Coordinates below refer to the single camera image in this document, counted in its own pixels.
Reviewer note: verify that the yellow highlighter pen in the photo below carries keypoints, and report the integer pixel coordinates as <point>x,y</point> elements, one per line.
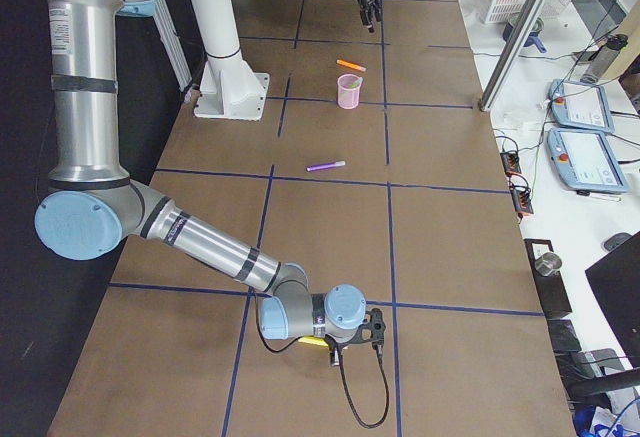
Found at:
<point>312,341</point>

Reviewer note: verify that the orange highlighter pen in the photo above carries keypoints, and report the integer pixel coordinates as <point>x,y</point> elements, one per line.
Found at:
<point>351,65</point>

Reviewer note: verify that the pink mesh pen holder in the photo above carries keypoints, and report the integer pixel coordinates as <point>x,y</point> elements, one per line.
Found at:
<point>347,99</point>

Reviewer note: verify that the purple highlighter pen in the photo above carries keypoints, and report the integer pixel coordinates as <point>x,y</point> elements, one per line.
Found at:
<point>325,166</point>

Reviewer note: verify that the upper teach pendant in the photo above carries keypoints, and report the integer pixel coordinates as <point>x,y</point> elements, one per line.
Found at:
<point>581,106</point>

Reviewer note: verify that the teach pendant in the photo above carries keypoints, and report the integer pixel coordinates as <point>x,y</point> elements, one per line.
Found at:
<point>585,161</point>
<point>581,106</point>

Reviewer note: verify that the lower teach pendant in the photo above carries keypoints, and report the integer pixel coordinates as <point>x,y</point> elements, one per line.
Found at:
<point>585,161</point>

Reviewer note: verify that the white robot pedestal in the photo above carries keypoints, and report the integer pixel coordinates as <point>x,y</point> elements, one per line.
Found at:
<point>229,88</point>

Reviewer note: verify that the aluminium frame post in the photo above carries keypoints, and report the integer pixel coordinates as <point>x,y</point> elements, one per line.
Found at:
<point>521,30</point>

